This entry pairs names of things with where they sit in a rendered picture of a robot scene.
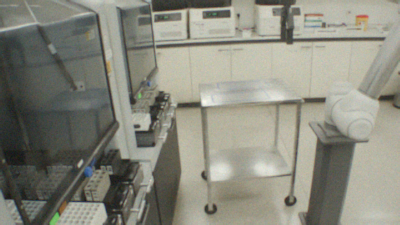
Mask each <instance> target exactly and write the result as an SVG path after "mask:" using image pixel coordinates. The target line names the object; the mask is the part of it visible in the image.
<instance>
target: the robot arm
mask: <svg viewBox="0 0 400 225"><path fill-rule="evenodd" d="M385 1H389V2H392V3H394V4H398V8H397V12H398V15H397V18H396V20H395V22H394V23H393V25H392V26H391V29H390V31H389V33H388V34H387V37H386V38H385V41H384V42H383V43H382V46H381V47H380V50H379V52H378V53H377V55H376V57H375V58H374V61H373V62H372V64H371V67H370V68H369V69H368V71H367V73H366V75H365V76H364V79H363V80H362V82H361V83H360V85H359V87H358V89H356V88H355V86H354V85H352V84H351V82H335V83H334V84H332V86H331V87H330V89H329V91H328V92H327V96H326V103H325V110H324V122H318V123H317V126H319V127H320V128H321V129H322V131H323V132H324V133H325V135H326V137H327V138H346V137H349V138H351V139H355V140H362V139H364V138H366V137H368V136H369V135H370V134H371V133H372V130H373V128H374V125H375V120H376V116H377V114H378V109H379V101H378V100H377V99H378V97H379V96H380V95H381V93H382V91H383V89H384V87H385V86H386V84H387V83H388V81H389V80H390V78H391V76H392V75H393V73H394V70H395V69H396V67H397V65H398V64H399V62H400V0H385ZM295 3H296V0H279V5H280V6H283V7H281V19H280V35H281V41H282V40H286V44H287V45H288V44H292V45H293V36H294V31H293V29H294V14H293V7H291V5H295ZM286 23H287V24H286ZM286 27H287V28H286ZM286 35H287V38H286Z"/></svg>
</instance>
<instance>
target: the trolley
mask: <svg viewBox="0 0 400 225"><path fill-rule="evenodd" d="M199 95H200V105H201V126H202V146H203V156H204V170H203V171H202V172H201V177H202V178H203V179H207V190H208V204H207V205H205V207H204V212H205V213H206V214H210V215H212V214H214V213H216V211H217V207H216V205H215V204H213V201H212V191H211V184H212V183H222V182H229V181H245V180H253V179H262V178H276V177H284V176H291V182H290V192H289V194H288V196H286V197H285V198H284V203H285V205H287V206H293V205H295V204H296V202H297V199H296V197H295V196H294V195H293V194H294V184H295V175H296V167H297V158H298V142H299V134H300V125H301V108H302V103H303V102H304V99H303V98H302V97H301V96H300V95H298V94H297V92H296V91H294V90H292V89H291V88H290V87H289V86H288V85H287V84H286V83H285V82H284V81H283V80H282V79H281V78H275V79H258V80H248V81H230V82H212V83H203V84H199ZM291 102H297V108H296V126H295V135H294V145H293V154H292V171H291V170H290V168H289V166H288V165H287V163H286V161H285V160H284V158H283V156H282V154H281V153H280V151H279V149H278V136H279V108H280V103H291ZM274 103H276V121H275V138H274V145H267V146H251V147H243V148H234V149H218V150H209V134H208V111H207V109H214V108H221V107H231V106H248V105H258V104H274Z"/></svg>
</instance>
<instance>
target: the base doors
mask: <svg viewBox="0 0 400 225"><path fill-rule="evenodd" d="M383 42H384V41H372V42H371V41H361V42H359V41H352V42H346V41H342V42H297V43H293V45H292V44H288V45H287V44H286V42H285V43H273V44H268V43H262V44H238V45H230V46H203V47H189V48H188V47H179V48H167V49H156V52H157V53H160V54H157V63H158V68H159V80H160V87H161V91H164V93H170V94H171V98H174V103H176V102H177V103H192V102H194V103H199V102H200V95H199V84H203V83H221V82H230V81H248V80H258V79H275V78H281V79H282V80H283V81H284V82H285V83H286V84H287V85H288V86H289V87H290V88H291V89H292V90H294V91H296V92H297V94H298V95H300V96H301V97H302V98H325V97H326V96H327V93H328V91H329V89H330V87H331V86H332V84H334V83H336V82H349V83H351V84H352V85H354V86H355V88H356V89H358V87H359V85H360V83H361V82H362V80H363V79H364V76H365V75H366V73H367V72H368V69H369V68H370V67H371V64H372V62H373V61H374V58H375V57H376V55H377V53H378V52H379V50H380V47H381V46H379V45H383ZM301 46H302V47H301ZM306 46H311V47H306ZM316 46H325V47H316ZM241 48H243V49H241ZM219 49H220V50H225V49H228V51H218V50H219ZM233 49H241V50H233ZM366 49H374V50H368V51H367V50H366ZM288 51H297V52H288ZM228 53H229V55H228ZM233 53H234V54H233ZM207 54H216V55H215V56H207ZM189 55H190V58H189ZM163 56H171V57H163ZM271 62H272V65H271ZM190 64H191V67H190ZM398 71H400V62H399V64H398V65H397V67H396V69H395V70H394V73H393V74H392V76H391V78H390V80H389V81H388V83H387V84H386V86H385V87H384V89H383V91H382V93H381V95H393V94H394V93H395V90H396V83H397V80H398ZM191 82H192V84H191Z"/></svg>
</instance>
